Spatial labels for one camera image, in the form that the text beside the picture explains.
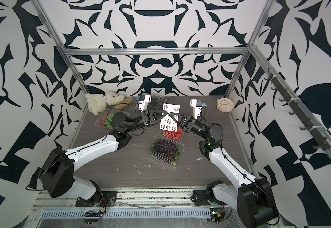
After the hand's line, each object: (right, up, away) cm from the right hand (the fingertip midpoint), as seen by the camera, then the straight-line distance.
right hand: (170, 117), depth 60 cm
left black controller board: (-39, -50, +12) cm, 65 cm away
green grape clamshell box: (-45, -1, +41) cm, 61 cm away
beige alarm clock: (+44, +7, +51) cm, 68 cm away
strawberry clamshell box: (+5, -12, +29) cm, 32 cm away
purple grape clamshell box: (-2, -22, +24) cm, 32 cm away
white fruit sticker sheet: (-1, -2, +2) cm, 3 cm away
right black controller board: (+23, -48, +11) cm, 55 cm away
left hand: (-2, +3, 0) cm, 3 cm away
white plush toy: (-51, +9, +44) cm, 68 cm away
